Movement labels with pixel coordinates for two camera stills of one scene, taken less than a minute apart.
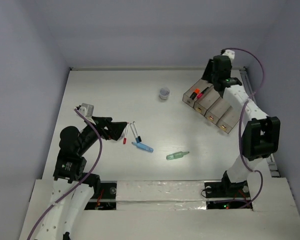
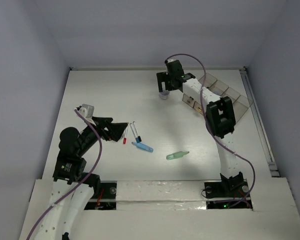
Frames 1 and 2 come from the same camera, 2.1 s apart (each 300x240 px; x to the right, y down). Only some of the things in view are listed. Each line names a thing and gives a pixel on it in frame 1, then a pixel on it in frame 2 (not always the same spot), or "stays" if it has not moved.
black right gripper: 206,75 to 163,76
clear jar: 164,92 stays
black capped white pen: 139,137 stays
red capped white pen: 124,141 stays
